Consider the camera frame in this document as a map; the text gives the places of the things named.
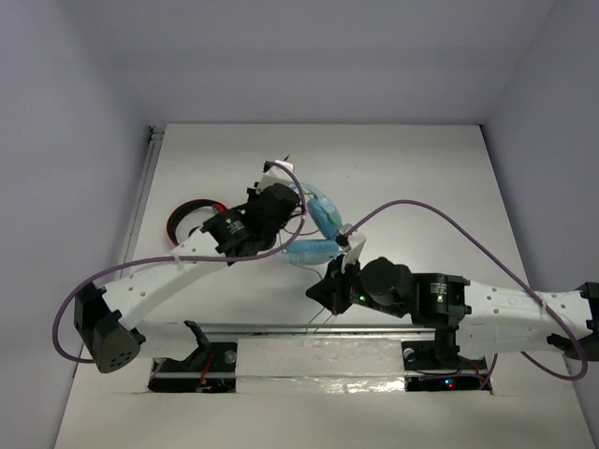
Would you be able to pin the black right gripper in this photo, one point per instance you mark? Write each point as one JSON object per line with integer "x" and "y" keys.
{"x": 330, "y": 290}

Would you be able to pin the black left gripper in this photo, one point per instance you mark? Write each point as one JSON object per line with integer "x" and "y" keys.
{"x": 290, "y": 209}

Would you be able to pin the light blue headphones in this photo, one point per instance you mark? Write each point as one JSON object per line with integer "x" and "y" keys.
{"x": 328, "y": 221}

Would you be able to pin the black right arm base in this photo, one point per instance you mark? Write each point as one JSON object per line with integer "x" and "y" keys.
{"x": 427, "y": 371}

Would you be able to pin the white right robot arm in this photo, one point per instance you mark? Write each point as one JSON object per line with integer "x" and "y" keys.
{"x": 469, "y": 319}

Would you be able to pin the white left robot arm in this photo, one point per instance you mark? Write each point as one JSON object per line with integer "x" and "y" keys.
{"x": 106, "y": 317}

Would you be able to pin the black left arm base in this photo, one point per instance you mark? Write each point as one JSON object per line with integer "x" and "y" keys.
{"x": 209, "y": 369}

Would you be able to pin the red and black headphones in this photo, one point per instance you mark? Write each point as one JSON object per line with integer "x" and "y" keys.
{"x": 189, "y": 217}

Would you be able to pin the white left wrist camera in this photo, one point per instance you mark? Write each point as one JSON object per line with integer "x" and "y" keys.
{"x": 276, "y": 173}

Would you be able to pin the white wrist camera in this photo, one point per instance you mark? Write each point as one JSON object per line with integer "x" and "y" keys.
{"x": 276, "y": 173}
{"x": 351, "y": 242}

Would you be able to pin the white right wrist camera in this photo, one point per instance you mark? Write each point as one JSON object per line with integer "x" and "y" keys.
{"x": 351, "y": 242}

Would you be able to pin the aluminium rail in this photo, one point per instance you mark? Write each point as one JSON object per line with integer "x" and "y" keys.
{"x": 313, "y": 329}

